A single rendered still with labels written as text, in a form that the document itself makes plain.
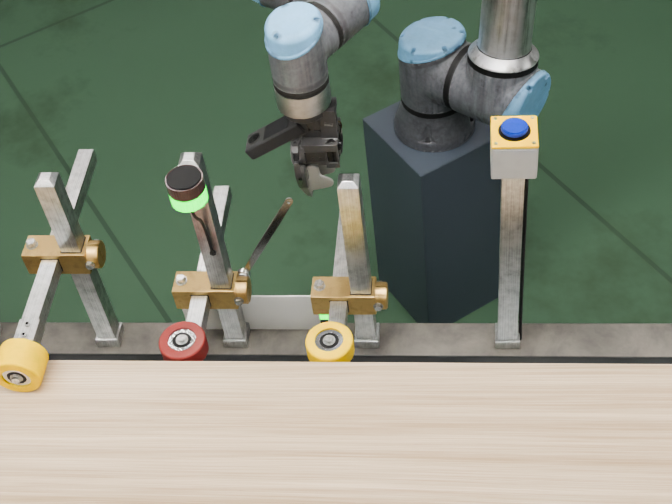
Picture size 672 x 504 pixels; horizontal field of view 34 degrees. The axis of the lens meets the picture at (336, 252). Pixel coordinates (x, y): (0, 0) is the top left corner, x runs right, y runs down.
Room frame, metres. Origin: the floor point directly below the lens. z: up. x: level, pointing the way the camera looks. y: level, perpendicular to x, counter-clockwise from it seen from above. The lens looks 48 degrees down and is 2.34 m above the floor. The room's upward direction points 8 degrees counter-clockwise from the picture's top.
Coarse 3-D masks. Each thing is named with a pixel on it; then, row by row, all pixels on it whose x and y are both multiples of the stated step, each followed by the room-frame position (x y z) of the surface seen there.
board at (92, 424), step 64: (64, 384) 1.10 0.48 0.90; (128, 384) 1.08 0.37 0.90; (192, 384) 1.06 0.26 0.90; (256, 384) 1.04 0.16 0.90; (320, 384) 1.02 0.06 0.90; (384, 384) 1.00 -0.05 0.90; (448, 384) 0.99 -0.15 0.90; (512, 384) 0.97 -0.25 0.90; (576, 384) 0.95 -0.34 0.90; (640, 384) 0.94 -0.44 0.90; (0, 448) 0.99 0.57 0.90; (64, 448) 0.97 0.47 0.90; (128, 448) 0.95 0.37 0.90; (192, 448) 0.94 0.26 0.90; (256, 448) 0.92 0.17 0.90; (320, 448) 0.90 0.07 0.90; (384, 448) 0.89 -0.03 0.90; (448, 448) 0.87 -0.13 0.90; (512, 448) 0.86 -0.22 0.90; (576, 448) 0.84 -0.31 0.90; (640, 448) 0.83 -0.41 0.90
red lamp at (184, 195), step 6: (174, 168) 1.28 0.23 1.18; (198, 168) 1.27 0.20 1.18; (168, 186) 1.24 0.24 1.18; (198, 186) 1.23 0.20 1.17; (204, 186) 1.24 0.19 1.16; (168, 192) 1.24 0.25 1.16; (174, 192) 1.23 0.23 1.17; (180, 192) 1.22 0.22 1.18; (186, 192) 1.22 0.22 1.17; (192, 192) 1.22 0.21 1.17; (198, 192) 1.23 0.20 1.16; (174, 198) 1.23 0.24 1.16; (180, 198) 1.22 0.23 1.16; (186, 198) 1.22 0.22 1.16; (192, 198) 1.22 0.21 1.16
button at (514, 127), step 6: (504, 120) 1.22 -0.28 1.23; (510, 120) 1.22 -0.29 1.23; (516, 120) 1.21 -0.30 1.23; (522, 120) 1.21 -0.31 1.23; (504, 126) 1.21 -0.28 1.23; (510, 126) 1.20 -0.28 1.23; (516, 126) 1.20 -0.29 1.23; (522, 126) 1.20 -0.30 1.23; (504, 132) 1.20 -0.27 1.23; (510, 132) 1.19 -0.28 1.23; (516, 132) 1.19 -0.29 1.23; (522, 132) 1.19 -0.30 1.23
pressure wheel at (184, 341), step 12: (180, 324) 1.18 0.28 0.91; (192, 324) 1.18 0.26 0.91; (168, 336) 1.16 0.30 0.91; (180, 336) 1.15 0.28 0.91; (192, 336) 1.15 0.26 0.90; (204, 336) 1.15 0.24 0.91; (168, 348) 1.13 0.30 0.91; (180, 348) 1.13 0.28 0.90; (192, 348) 1.13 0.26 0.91; (204, 348) 1.13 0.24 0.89; (168, 360) 1.12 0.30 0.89; (180, 360) 1.11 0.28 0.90; (192, 360) 1.11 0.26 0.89
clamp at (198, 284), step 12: (192, 276) 1.32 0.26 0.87; (204, 276) 1.32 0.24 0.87; (240, 276) 1.31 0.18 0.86; (180, 288) 1.30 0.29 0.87; (192, 288) 1.29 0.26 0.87; (204, 288) 1.29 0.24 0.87; (240, 288) 1.28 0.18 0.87; (180, 300) 1.29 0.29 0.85; (216, 300) 1.28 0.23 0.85; (228, 300) 1.27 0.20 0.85; (240, 300) 1.26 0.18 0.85
